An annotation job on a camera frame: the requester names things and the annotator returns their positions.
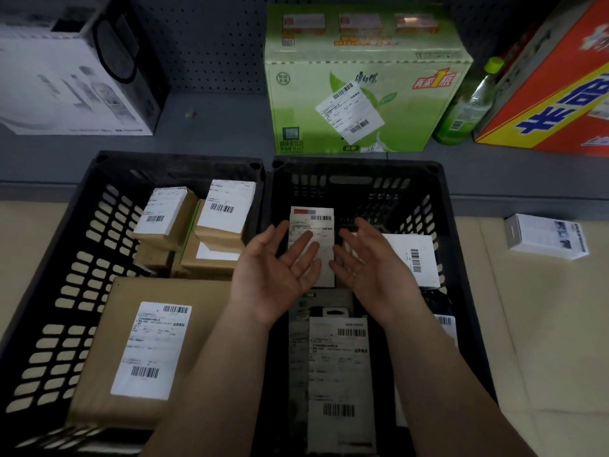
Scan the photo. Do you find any green drink carton box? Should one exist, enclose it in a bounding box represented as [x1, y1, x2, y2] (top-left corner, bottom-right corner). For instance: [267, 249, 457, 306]
[264, 3, 475, 156]

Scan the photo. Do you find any black labelled parcel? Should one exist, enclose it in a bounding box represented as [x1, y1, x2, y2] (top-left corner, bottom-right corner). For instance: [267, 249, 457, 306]
[421, 290, 458, 350]

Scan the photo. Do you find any white labelled flat parcel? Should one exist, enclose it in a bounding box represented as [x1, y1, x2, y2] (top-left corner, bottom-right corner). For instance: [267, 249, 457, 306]
[380, 233, 441, 291]

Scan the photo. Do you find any black retail packet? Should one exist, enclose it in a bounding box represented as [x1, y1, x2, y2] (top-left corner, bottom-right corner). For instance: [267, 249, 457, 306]
[288, 289, 357, 424]

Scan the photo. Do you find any person's right forearm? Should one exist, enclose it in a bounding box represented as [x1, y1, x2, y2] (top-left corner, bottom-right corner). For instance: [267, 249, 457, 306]
[380, 300, 539, 457]

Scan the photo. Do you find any green plastic drink bottle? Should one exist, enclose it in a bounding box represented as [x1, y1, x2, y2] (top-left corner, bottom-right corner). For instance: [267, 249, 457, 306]
[431, 56, 505, 146]

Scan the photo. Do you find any orange and yellow carton box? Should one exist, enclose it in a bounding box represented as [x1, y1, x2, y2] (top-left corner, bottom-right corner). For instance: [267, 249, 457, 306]
[473, 0, 609, 158]

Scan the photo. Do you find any grey metal shelf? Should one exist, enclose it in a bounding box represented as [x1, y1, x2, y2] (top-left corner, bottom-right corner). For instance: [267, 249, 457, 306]
[0, 88, 609, 218]

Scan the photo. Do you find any black plastic crate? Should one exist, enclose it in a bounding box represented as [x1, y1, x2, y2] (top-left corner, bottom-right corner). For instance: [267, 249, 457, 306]
[0, 150, 266, 457]
[251, 156, 498, 457]

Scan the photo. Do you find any person's left hand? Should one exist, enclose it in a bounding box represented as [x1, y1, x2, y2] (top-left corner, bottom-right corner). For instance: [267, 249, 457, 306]
[230, 220, 323, 329]

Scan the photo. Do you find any large brown labelled parcel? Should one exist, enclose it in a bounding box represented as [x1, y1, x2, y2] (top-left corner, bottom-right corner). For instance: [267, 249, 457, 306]
[66, 276, 235, 432]

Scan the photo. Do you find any small white product box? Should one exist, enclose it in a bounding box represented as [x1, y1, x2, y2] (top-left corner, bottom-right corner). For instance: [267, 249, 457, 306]
[504, 213, 590, 261]

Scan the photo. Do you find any white and black appliance box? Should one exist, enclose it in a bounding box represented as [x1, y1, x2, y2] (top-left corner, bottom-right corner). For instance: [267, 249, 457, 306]
[0, 0, 170, 136]

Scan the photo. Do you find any grey labelled packet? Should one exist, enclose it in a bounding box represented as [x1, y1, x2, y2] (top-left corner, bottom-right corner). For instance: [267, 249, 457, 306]
[306, 316, 377, 455]

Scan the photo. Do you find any person's right hand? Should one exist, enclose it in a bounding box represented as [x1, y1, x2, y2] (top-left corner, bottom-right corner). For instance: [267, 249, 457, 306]
[328, 217, 424, 329]

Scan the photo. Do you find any plain brown cardboard box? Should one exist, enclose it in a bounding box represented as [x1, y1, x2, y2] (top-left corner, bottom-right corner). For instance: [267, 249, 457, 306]
[134, 242, 175, 277]

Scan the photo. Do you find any flat brown labelled box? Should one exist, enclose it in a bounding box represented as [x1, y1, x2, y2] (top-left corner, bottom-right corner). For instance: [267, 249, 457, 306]
[179, 233, 244, 281]

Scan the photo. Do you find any grey pegboard back panel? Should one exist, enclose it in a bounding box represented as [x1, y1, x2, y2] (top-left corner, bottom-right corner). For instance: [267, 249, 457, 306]
[126, 0, 574, 95]

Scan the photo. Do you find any white parcel with red stripe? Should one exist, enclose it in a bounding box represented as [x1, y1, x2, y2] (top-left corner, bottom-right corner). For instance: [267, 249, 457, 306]
[287, 206, 337, 289]

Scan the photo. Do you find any small brown labelled box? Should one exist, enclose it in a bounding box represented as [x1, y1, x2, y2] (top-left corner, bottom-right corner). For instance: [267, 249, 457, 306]
[194, 179, 257, 249]
[132, 186, 199, 253]

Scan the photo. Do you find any person's left forearm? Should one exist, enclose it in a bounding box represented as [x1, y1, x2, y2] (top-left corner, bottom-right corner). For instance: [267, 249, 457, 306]
[142, 302, 292, 457]

